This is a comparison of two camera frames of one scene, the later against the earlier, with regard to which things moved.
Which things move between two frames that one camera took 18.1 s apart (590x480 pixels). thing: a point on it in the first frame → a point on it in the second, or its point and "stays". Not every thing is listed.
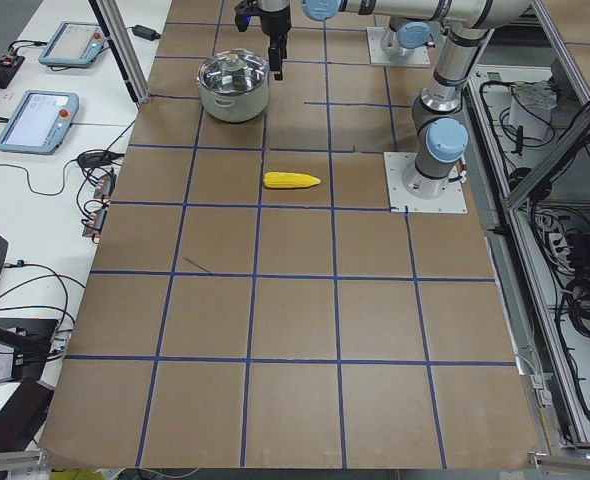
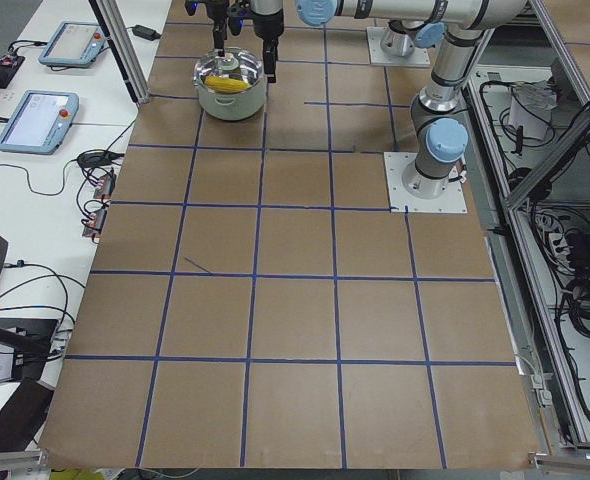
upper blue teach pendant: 74,44 stays
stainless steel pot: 234,108 stays
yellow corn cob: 288,180 → 223,84
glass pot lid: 233,71 stays
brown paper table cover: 250,304 stays
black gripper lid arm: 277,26 → 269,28
